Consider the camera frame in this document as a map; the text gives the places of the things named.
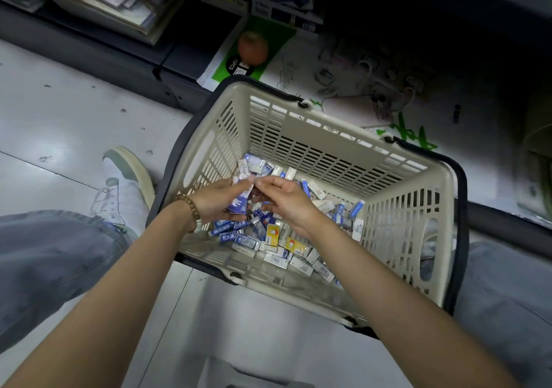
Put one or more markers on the person's left hand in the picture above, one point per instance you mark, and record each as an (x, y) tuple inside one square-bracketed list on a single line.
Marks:
[(211, 200)]

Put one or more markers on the person's right hand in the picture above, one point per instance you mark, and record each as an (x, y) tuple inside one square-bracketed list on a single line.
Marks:
[(291, 204)]

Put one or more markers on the person's left thumb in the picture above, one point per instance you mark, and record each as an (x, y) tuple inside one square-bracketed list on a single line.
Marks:
[(233, 182)]

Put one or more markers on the person's right thumb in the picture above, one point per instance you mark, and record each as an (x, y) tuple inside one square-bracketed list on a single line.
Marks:
[(264, 205)]

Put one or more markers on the blue white eraser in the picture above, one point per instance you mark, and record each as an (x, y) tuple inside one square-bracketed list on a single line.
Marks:
[(240, 200)]

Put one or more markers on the person's left forearm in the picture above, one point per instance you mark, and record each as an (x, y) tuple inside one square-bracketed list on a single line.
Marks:
[(116, 297)]

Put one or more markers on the person's right forearm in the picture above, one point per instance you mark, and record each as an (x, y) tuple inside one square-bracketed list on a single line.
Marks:
[(396, 314)]

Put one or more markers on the pile of small packaged erasers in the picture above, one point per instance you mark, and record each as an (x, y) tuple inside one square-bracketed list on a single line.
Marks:
[(287, 241)]

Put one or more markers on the beige plastic shopping basket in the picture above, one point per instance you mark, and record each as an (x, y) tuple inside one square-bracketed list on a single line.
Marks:
[(327, 150)]

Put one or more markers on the white green sneaker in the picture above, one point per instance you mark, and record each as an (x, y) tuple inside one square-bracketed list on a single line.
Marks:
[(125, 193)]

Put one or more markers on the dark metal shelf base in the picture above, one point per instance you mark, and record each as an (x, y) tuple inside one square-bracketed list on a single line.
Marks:
[(108, 62)]

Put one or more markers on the blue white carton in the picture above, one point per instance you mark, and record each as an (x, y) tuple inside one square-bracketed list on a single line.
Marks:
[(287, 10)]

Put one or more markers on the person's left leg grey jeans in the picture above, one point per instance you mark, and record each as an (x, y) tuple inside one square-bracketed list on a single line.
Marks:
[(47, 262)]

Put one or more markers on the person's leg grey jeans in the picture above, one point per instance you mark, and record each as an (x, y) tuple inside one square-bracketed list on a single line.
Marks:
[(47, 262), (509, 306)]

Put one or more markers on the stack of paper booklets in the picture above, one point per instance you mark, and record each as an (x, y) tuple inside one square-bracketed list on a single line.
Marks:
[(129, 4)]

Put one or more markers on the white cardboard box apple print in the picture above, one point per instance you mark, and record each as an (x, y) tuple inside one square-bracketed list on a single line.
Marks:
[(431, 81)]

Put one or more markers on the person's right leg grey jeans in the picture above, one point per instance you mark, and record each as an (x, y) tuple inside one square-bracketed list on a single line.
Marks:
[(509, 306)]

